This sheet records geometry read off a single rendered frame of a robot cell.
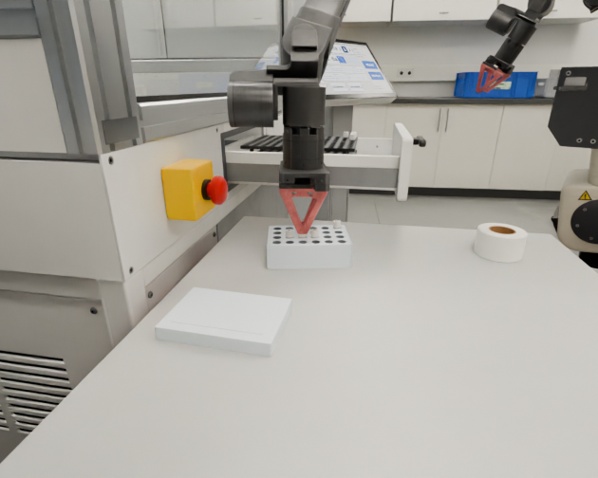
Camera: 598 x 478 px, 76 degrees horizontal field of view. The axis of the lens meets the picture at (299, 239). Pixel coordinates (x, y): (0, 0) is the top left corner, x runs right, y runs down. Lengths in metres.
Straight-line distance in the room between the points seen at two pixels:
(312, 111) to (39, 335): 0.47
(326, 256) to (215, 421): 0.29
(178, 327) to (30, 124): 0.26
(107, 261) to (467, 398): 0.39
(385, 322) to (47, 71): 0.43
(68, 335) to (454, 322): 0.49
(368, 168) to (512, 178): 3.43
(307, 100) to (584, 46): 4.51
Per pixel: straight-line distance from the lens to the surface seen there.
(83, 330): 0.58
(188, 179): 0.51
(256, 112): 0.51
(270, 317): 0.42
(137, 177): 0.49
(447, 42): 4.49
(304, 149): 0.51
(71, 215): 0.48
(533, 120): 4.04
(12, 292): 0.62
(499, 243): 0.64
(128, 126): 0.48
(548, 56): 4.78
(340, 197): 1.86
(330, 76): 1.65
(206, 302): 0.46
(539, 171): 4.16
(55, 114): 0.46
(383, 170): 0.70
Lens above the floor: 1.01
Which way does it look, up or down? 22 degrees down
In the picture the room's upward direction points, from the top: straight up
